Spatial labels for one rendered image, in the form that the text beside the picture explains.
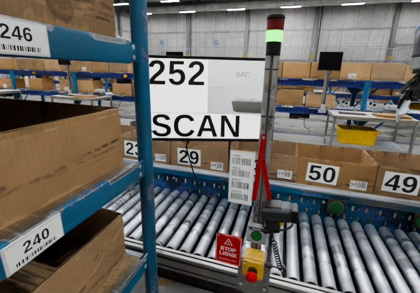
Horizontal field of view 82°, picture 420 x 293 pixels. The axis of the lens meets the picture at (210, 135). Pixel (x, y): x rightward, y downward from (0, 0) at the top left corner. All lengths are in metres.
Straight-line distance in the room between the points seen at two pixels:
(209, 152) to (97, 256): 1.13
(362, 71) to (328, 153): 4.42
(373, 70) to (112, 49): 5.91
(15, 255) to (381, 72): 6.12
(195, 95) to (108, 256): 0.58
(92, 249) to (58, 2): 0.35
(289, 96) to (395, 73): 2.07
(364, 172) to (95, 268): 1.33
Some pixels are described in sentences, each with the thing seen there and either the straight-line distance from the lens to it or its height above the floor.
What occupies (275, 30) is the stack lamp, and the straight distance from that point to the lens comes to 0.78.
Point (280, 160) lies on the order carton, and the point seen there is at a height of 1.01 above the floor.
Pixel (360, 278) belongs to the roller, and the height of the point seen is 0.75.
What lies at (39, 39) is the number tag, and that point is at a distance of 0.30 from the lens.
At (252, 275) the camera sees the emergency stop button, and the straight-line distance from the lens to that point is 0.93.
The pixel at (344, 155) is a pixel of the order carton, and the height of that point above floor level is 0.99.
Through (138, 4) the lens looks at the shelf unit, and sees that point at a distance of 0.44.
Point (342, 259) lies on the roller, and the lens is 1.27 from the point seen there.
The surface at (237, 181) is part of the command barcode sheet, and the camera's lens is 0.86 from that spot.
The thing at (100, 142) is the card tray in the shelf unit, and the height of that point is 1.39.
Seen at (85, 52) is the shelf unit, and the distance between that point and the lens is 0.34.
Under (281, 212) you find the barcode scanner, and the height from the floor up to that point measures 1.08.
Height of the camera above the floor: 1.50
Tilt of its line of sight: 15 degrees down
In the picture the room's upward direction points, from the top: 1 degrees clockwise
